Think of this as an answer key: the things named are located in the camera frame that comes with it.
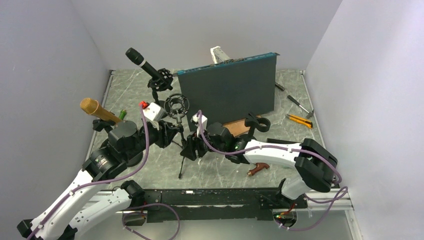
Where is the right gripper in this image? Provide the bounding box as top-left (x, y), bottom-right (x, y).
top-left (180, 125), bottom-right (227, 161)

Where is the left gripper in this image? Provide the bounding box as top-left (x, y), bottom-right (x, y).
top-left (123, 119), bottom-right (181, 161)

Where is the black tripod shock mount stand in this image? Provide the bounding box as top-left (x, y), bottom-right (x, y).
top-left (164, 93), bottom-right (190, 179)

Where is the black round base clip stand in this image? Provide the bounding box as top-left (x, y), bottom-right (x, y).
top-left (235, 112), bottom-right (271, 145)

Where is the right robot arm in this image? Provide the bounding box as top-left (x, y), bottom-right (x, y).
top-left (180, 122), bottom-right (338, 208)

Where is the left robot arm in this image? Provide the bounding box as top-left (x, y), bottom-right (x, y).
top-left (17, 120), bottom-right (180, 240)

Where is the gold microphone black stand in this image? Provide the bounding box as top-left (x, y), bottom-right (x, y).
top-left (92, 118), bottom-right (145, 168)

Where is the black microphone white band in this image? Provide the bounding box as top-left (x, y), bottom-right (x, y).
top-left (125, 47), bottom-right (164, 81)

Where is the green marker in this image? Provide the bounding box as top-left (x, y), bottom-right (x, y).
top-left (118, 109), bottom-right (127, 121)

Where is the wooden board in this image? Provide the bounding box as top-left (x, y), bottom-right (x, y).
top-left (223, 116), bottom-right (249, 137)

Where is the dark grey upright board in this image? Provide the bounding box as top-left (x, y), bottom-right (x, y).
top-left (177, 52), bottom-right (278, 131)

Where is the yellow utility knife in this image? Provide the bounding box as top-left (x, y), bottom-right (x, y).
top-left (285, 114), bottom-right (314, 129)

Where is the small black hammer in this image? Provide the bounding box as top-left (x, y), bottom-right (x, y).
top-left (287, 95), bottom-right (314, 119)

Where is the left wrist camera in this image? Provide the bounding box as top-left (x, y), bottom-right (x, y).
top-left (138, 101), bottom-right (166, 122)

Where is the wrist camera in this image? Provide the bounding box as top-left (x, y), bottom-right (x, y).
top-left (190, 110), bottom-right (208, 136)
top-left (138, 101), bottom-right (166, 122)

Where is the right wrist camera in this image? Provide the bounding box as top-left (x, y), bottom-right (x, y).
top-left (190, 110), bottom-right (208, 136)

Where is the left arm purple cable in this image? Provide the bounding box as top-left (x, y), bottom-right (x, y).
top-left (26, 104), bottom-right (151, 240)

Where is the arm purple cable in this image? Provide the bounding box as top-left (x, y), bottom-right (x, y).
top-left (26, 104), bottom-right (151, 240)
top-left (196, 109), bottom-right (349, 232)

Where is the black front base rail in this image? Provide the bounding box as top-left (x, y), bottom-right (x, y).
top-left (130, 187), bottom-right (308, 223)

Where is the white bracket behind board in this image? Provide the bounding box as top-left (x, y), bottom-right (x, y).
top-left (210, 46), bottom-right (231, 64)

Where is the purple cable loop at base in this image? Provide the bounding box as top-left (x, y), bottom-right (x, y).
top-left (121, 200), bottom-right (182, 240)

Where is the black screwdriver handle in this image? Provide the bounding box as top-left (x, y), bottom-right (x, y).
top-left (274, 82), bottom-right (286, 92)

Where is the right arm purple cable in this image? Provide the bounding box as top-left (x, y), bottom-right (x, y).
top-left (196, 109), bottom-right (349, 232)

